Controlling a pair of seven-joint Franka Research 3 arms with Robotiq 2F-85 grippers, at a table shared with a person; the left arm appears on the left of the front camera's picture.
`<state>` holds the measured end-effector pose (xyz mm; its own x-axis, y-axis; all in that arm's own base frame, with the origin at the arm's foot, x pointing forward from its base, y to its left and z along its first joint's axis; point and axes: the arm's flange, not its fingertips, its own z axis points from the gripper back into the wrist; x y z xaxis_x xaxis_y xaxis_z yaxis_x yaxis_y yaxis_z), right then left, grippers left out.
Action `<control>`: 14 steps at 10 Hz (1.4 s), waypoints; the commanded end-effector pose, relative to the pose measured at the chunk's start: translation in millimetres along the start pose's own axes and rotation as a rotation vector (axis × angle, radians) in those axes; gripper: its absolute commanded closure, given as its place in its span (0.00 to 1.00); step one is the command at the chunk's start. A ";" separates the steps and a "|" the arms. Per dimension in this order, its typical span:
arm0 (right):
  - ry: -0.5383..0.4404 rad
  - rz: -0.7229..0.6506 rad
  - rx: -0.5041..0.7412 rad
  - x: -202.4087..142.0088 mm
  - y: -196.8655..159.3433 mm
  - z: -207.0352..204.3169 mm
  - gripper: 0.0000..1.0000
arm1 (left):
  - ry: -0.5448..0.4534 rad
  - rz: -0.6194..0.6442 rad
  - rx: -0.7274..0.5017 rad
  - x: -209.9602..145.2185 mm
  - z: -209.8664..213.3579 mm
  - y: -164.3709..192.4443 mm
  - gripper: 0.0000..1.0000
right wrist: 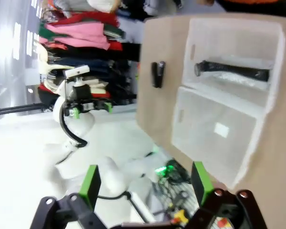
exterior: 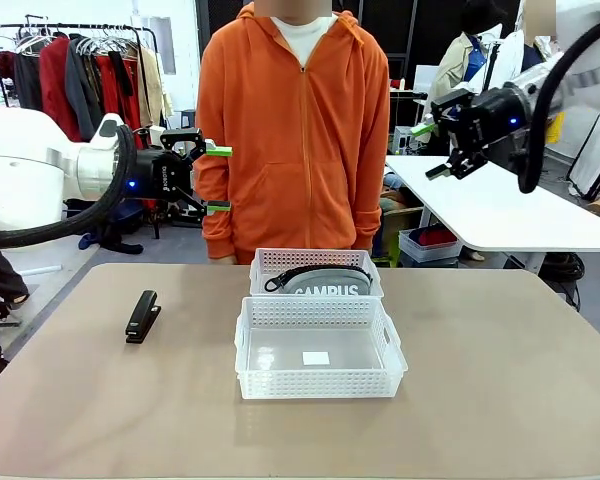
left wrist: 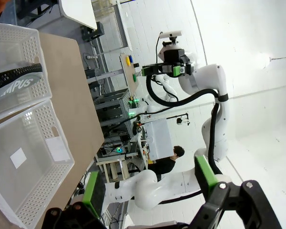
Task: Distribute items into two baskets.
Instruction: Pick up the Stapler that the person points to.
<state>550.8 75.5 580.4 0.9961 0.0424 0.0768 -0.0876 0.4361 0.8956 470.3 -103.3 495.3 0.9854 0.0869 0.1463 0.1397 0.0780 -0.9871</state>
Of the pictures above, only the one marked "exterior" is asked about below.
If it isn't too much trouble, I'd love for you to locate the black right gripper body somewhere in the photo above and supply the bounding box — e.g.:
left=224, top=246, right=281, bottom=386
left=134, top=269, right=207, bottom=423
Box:
left=453, top=87, right=530, bottom=162

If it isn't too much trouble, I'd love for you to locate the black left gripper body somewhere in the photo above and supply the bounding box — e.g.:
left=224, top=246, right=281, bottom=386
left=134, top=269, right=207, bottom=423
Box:
left=128, top=146, right=196, bottom=203

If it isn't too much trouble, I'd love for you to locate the black stapler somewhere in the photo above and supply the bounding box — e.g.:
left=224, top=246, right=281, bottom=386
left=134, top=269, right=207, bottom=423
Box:
left=125, top=289, right=162, bottom=345

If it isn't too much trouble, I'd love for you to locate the grey CAMPUS pencil case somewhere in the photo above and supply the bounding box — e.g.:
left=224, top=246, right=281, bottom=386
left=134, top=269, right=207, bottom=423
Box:
left=263, top=264, right=373, bottom=298

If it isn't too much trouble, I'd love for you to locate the person's left forearm orange sleeve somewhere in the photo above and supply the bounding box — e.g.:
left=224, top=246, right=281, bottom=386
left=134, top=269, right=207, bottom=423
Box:
left=352, top=164, right=385, bottom=249

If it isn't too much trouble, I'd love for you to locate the person's right forearm orange sleeve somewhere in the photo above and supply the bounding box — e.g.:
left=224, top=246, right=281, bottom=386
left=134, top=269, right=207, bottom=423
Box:
left=199, top=164, right=237, bottom=261

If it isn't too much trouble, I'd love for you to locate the mannequin in beige coat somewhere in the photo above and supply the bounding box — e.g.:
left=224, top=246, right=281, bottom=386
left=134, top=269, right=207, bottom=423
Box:
left=424, top=0, right=502, bottom=129

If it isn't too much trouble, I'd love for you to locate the grey computer tower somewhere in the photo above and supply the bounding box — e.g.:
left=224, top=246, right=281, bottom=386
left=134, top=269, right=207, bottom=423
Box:
left=391, top=124, right=422, bottom=155

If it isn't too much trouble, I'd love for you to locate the black tripod pole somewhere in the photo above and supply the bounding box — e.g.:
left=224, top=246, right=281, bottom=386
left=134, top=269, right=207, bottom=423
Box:
left=483, top=40, right=502, bottom=97

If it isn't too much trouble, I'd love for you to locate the yellow hanging garment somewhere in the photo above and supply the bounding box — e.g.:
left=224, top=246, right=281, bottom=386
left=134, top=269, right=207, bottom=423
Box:
left=543, top=110, right=567, bottom=145

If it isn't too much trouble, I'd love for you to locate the beige hanging jacket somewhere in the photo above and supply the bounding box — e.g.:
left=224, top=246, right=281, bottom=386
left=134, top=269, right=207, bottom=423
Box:
left=138, top=45, right=174, bottom=127

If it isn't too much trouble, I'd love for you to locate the white garment on mannequin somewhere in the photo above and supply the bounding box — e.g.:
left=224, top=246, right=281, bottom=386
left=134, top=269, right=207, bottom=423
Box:
left=467, top=27, right=527, bottom=97

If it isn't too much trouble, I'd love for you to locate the dark blue fabric pile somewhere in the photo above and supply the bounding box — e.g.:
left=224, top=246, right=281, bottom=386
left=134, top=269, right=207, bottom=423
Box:
left=64, top=197, right=146, bottom=255

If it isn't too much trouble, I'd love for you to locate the red folded cloth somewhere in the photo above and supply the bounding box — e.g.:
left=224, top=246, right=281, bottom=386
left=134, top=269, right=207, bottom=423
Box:
left=409, top=223, right=460, bottom=250

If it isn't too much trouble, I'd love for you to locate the brown cardboard box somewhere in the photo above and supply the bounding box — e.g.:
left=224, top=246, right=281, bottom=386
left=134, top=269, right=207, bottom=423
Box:
left=379, top=192, right=425, bottom=251

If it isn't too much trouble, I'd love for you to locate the white perforated plastic basket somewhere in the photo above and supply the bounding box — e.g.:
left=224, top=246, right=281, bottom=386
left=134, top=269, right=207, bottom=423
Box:
left=249, top=247, right=384, bottom=299
left=233, top=295, right=409, bottom=400

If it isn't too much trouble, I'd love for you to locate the white rounded table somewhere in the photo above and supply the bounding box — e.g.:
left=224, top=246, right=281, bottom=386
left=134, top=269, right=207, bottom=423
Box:
left=384, top=154, right=600, bottom=275

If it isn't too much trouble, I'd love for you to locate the bright red hanging garment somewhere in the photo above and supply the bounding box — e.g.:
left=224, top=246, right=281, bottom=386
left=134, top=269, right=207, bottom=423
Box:
left=96, top=52, right=145, bottom=147

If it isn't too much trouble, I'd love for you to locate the clear plastic storage bin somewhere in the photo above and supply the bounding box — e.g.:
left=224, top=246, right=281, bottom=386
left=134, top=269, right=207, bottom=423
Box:
left=398, top=227, right=464, bottom=265

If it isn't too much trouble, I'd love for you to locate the black hanging scarf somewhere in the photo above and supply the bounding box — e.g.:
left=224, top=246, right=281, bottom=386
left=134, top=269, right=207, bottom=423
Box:
left=107, top=49, right=135, bottom=97

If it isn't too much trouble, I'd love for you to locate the person in orange hoodie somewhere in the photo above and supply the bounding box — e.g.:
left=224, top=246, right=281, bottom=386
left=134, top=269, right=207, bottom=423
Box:
left=195, top=2, right=391, bottom=265

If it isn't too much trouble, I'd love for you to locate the white leaning board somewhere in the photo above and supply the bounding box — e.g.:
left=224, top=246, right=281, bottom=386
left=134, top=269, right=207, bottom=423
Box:
left=568, top=112, right=600, bottom=202

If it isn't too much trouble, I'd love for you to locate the grey hanging jacket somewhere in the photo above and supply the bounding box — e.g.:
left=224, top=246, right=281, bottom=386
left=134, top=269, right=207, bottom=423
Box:
left=63, top=38, right=104, bottom=142

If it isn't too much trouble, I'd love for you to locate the dark red hanging garment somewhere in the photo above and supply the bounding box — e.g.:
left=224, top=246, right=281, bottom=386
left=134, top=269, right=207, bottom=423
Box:
left=38, top=35, right=81, bottom=142

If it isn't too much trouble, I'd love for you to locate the white paper roll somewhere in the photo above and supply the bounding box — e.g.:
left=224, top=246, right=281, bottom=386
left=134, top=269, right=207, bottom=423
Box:
left=19, top=263, right=62, bottom=278

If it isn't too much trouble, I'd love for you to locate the dark brown hanging garment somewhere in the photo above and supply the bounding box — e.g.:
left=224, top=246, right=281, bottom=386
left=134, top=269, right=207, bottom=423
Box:
left=12, top=49, right=44, bottom=111

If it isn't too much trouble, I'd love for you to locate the black metal clothes rack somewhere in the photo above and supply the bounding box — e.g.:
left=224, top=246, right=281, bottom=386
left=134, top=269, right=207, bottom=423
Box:
left=0, top=13, right=160, bottom=109

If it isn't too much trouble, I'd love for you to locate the bystander in dark trousers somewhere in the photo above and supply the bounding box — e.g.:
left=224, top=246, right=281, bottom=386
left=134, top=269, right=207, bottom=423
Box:
left=0, top=238, right=32, bottom=387

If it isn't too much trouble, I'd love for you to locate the white framed wall panel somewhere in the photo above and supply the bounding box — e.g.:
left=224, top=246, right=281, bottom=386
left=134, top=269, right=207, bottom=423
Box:
left=146, top=14, right=177, bottom=75

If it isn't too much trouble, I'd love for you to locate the black cable bundle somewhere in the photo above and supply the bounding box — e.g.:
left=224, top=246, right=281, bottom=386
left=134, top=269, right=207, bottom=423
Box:
left=542, top=251, right=587, bottom=310

